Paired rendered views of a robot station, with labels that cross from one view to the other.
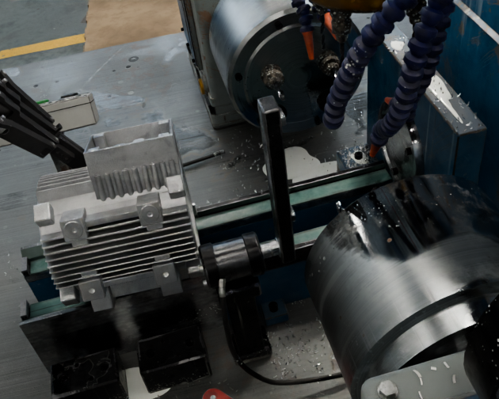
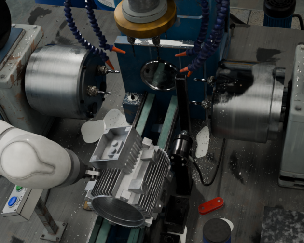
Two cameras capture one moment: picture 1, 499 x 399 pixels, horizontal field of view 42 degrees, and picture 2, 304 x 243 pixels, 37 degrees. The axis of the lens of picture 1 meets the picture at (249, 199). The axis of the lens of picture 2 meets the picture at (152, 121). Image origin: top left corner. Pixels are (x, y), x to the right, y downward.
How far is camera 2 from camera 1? 0.92 m
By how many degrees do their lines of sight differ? 41
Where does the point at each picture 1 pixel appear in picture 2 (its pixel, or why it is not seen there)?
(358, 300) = (251, 107)
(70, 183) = (115, 178)
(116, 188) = (131, 162)
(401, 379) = (296, 104)
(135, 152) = (128, 142)
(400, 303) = (265, 95)
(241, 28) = (69, 81)
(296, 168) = (98, 129)
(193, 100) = not seen: hidden behind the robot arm
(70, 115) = not seen: hidden behind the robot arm
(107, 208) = (137, 172)
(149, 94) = not seen: outside the picture
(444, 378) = (300, 95)
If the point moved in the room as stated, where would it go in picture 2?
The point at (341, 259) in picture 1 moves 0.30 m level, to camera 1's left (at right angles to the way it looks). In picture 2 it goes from (231, 104) to (199, 189)
